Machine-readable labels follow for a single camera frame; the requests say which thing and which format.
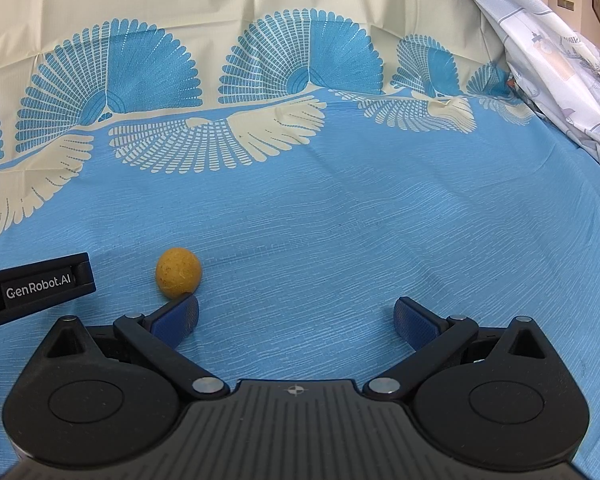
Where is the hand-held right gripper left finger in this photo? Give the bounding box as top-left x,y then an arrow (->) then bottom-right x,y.
37,295 -> 230,402

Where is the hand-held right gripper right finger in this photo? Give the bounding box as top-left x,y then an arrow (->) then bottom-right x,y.
364,297 -> 561,402

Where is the yellow-brown longan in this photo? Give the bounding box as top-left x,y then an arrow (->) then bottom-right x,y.
155,247 -> 203,301

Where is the blue printed bed sheet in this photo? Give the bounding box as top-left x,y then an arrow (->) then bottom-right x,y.
0,0 -> 600,480

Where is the white patterned quilt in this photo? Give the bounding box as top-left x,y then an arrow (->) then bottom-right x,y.
442,0 -> 600,184

